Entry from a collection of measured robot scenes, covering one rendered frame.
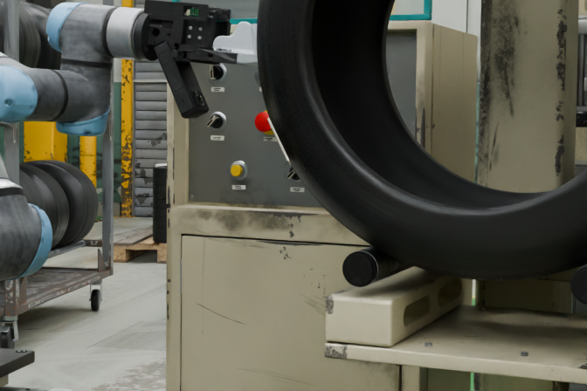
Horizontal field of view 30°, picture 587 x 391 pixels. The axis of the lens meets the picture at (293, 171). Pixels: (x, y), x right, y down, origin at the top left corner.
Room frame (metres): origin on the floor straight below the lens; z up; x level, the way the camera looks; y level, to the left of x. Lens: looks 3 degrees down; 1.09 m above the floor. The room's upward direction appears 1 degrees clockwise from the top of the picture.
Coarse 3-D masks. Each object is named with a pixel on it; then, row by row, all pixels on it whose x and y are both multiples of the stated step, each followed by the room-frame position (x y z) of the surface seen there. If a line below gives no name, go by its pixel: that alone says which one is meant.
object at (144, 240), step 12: (156, 168) 7.93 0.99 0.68; (156, 180) 7.93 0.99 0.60; (156, 192) 7.93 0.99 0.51; (156, 204) 7.93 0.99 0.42; (168, 204) 7.87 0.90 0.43; (156, 216) 7.93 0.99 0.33; (156, 228) 7.93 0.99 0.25; (120, 240) 8.03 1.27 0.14; (132, 240) 8.04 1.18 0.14; (144, 240) 8.04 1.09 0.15; (156, 240) 7.93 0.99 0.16; (120, 252) 7.88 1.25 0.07; (132, 252) 8.28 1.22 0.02; (144, 252) 8.42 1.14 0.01
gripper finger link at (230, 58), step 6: (192, 54) 1.51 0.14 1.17; (198, 54) 1.50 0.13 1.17; (204, 54) 1.50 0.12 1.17; (210, 54) 1.50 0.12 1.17; (216, 54) 1.50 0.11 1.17; (222, 54) 1.50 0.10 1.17; (228, 54) 1.50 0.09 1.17; (234, 54) 1.50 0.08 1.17; (204, 60) 1.50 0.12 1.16; (210, 60) 1.50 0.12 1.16; (216, 60) 1.50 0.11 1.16; (222, 60) 1.50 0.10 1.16; (228, 60) 1.50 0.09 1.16; (234, 60) 1.50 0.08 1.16
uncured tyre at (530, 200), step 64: (320, 0) 1.57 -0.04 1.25; (384, 0) 1.62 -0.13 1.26; (320, 64) 1.59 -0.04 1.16; (384, 64) 1.64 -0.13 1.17; (320, 128) 1.34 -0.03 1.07; (384, 128) 1.61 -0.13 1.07; (320, 192) 1.37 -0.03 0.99; (384, 192) 1.31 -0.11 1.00; (448, 192) 1.57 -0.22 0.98; (512, 192) 1.56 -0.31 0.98; (576, 192) 1.22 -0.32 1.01; (448, 256) 1.30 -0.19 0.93; (512, 256) 1.26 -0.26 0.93; (576, 256) 1.26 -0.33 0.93
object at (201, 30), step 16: (144, 16) 1.56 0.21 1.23; (160, 16) 1.56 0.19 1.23; (176, 16) 1.53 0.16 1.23; (192, 16) 1.53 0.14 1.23; (208, 16) 1.53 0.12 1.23; (224, 16) 1.56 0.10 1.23; (144, 32) 1.56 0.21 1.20; (160, 32) 1.56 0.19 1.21; (176, 32) 1.53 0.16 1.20; (192, 32) 1.53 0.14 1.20; (208, 32) 1.52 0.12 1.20; (224, 32) 1.56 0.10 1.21; (144, 48) 1.56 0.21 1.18; (176, 48) 1.54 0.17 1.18; (192, 48) 1.52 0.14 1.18; (208, 48) 1.53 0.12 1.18
